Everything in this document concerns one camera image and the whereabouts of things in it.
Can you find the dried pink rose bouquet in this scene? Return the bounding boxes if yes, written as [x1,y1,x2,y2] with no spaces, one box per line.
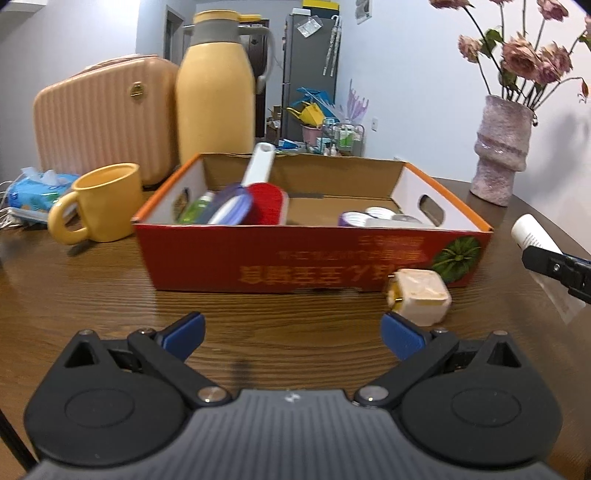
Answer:
[429,0,591,112]

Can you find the blue tissue pack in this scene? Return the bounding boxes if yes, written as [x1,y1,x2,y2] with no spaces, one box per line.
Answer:
[7,167,81,215]

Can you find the yellow mug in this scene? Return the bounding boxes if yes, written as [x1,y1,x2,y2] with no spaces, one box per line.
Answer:
[47,162,145,245]

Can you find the pink textured vase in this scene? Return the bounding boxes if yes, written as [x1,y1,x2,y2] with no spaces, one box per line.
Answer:
[471,95,536,207]

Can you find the grey interior door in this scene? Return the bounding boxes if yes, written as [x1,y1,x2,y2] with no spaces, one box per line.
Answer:
[164,7,185,61]

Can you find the red and white lint brush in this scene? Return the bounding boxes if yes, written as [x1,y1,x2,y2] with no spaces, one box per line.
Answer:
[242,142,291,226]

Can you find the yellow watering can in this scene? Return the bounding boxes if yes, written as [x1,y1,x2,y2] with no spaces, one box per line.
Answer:
[287,102,324,127]

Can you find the yellow thermos jug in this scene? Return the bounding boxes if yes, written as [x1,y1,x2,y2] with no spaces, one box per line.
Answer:
[175,10,276,168]

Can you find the hanging folded umbrellas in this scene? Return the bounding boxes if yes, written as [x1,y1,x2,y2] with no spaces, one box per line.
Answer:
[323,15,343,77]

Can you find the clear cotton swab container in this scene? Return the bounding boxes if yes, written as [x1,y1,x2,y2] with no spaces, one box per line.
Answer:
[365,216,435,228]

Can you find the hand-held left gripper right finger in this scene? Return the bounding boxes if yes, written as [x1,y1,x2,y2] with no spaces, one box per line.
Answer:
[353,311,525,409]

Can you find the wire storage cart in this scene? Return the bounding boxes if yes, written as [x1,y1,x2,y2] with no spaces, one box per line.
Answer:
[318,117,365,156]

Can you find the purple flower wall decal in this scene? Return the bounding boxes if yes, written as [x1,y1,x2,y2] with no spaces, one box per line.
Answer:
[347,78,370,123]

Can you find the pink ribbed suitcase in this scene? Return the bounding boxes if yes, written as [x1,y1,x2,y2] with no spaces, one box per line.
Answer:
[32,55,181,188]

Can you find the red cardboard box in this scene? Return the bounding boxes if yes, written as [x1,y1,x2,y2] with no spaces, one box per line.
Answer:
[131,153,495,295]

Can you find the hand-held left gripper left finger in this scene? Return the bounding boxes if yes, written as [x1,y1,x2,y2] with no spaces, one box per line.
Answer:
[62,311,232,409]

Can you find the blue lid with white liner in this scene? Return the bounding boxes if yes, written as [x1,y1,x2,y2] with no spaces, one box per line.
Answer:
[208,184,254,225]

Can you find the beige plug adaptor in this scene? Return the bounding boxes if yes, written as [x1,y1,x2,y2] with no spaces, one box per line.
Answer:
[385,268,452,327]

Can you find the white cables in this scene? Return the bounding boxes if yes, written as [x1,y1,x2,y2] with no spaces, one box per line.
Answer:
[0,180,14,229]

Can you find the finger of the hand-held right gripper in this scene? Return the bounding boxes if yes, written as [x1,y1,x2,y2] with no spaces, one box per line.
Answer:
[522,246,591,304]

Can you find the grey fridge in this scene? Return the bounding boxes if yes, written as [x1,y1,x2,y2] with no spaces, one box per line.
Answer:
[281,13,342,144]

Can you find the white spray bottle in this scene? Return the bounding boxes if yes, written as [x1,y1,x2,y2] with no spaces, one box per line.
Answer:
[511,213,587,324]

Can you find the green bottle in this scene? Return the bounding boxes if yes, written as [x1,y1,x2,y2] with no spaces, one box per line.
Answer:
[178,193,218,224]

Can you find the blue folded item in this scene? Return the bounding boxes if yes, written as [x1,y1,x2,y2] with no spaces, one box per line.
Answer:
[295,87,335,109]

